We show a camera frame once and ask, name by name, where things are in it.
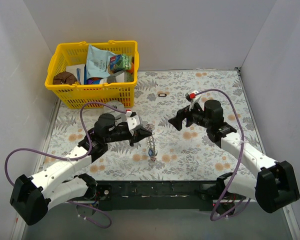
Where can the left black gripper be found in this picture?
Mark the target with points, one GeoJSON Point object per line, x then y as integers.
{"type": "Point", "coordinates": [134, 134]}

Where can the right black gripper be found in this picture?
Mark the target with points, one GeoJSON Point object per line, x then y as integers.
{"type": "Point", "coordinates": [186, 118]}

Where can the silver disc keyring organiser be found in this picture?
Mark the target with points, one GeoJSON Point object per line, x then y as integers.
{"type": "Point", "coordinates": [151, 143]}

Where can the small black carabiner clip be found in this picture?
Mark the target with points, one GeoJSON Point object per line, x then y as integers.
{"type": "Point", "coordinates": [162, 95]}

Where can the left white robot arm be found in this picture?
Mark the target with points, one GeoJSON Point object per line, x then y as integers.
{"type": "Point", "coordinates": [32, 197]}

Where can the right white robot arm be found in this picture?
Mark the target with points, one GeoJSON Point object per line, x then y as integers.
{"type": "Point", "coordinates": [275, 185]}

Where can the blue key tag with key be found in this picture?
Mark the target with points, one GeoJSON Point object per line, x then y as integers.
{"type": "Point", "coordinates": [150, 152]}

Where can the floral patterned table mat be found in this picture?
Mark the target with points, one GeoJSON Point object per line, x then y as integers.
{"type": "Point", "coordinates": [181, 155]}

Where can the yellow plastic basket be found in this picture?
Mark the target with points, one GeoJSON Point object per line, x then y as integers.
{"type": "Point", "coordinates": [75, 53]}

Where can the orange item in basket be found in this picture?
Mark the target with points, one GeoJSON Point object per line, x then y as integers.
{"type": "Point", "coordinates": [131, 70]}

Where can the blue green carton box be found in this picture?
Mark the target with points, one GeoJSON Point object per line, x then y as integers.
{"type": "Point", "coordinates": [120, 62]}

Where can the light blue chips bag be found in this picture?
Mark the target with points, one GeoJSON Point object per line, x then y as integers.
{"type": "Point", "coordinates": [97, 62]}

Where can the white blue paper box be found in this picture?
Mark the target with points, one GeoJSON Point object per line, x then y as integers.
{"type": "Point", "coordinates": [79, 71]}

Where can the brown round pouch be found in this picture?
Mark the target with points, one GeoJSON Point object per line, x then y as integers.
{"type": "Point", "coordinates": [64, 78]}

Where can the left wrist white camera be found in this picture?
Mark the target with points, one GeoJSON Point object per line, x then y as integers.
{"type": "Point", "coordinates": [134, 122]}

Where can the wrist white camera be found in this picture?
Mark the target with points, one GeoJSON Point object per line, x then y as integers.
{"type": "Point", "coordinates": [134, 122]}
{"type": "Point", "coordinates": [193, 97]}

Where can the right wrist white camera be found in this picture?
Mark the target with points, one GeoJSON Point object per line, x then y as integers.
{"type": "Point", "coordinates": [193, 97]}

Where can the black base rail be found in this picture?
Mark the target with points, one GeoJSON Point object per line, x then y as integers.
{"type": "Point", "coordinates": [113, 195]}

